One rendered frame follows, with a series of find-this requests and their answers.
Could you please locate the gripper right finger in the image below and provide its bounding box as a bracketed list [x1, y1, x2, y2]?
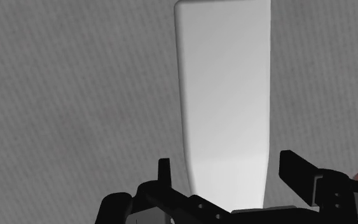
[279, 150, 358, 224]

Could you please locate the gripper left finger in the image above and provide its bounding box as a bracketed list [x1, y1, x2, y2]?
[95, 157, 231, 224]

